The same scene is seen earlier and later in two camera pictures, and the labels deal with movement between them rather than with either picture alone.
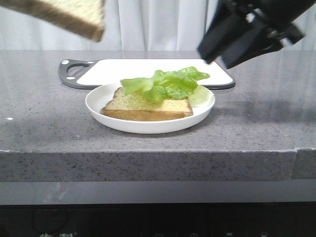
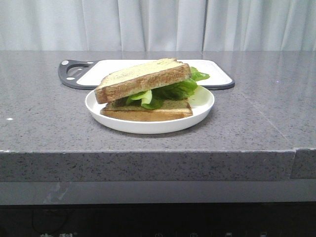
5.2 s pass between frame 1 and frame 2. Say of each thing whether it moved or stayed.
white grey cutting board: stayed
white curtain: stayed
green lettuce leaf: moved
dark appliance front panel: stayed
